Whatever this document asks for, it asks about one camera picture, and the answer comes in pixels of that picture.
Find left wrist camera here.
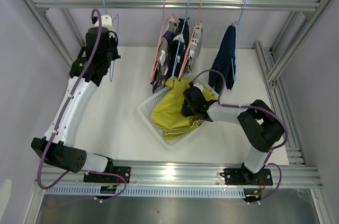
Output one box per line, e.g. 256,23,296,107
91,14,114,31

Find purple camouflage trousers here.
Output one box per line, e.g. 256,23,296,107
151,16,177,94

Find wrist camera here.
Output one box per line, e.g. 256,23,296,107
91,14,114,31
190,82,204,92

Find aluminium frame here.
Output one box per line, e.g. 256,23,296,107
0,0,339,224

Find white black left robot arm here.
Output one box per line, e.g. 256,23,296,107
31,27,118,182

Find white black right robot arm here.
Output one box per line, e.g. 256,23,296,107
181,86,288,185

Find slotted cable duct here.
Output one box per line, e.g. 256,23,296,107
46,185,245,199

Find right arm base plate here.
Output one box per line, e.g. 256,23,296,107
219,167,273,186

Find newsprint patterned trousers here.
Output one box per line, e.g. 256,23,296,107
184,21,203,74

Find navy blue denim trousers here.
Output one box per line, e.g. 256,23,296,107
211,24,236,90

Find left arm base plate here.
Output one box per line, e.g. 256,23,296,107
83,166,131,183

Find blue hanger with navy trousers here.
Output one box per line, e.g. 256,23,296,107
231,0,247,82

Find yellow trousers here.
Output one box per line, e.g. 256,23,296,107
150,77,204,140

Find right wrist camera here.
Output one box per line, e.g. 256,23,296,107
190,82,204,92

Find pink hanger with camouflage trousers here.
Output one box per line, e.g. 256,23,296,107
150,0,168,82

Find black white patterned trousers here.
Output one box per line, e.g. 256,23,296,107
169,18,190,77

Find blue hanger with black trousers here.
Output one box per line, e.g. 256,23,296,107
172,0,191,79

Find pink hanger with newsprint trousers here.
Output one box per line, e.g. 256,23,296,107
177,0,204,79

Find light blue wire hanger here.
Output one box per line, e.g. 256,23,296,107
109,13,120,82

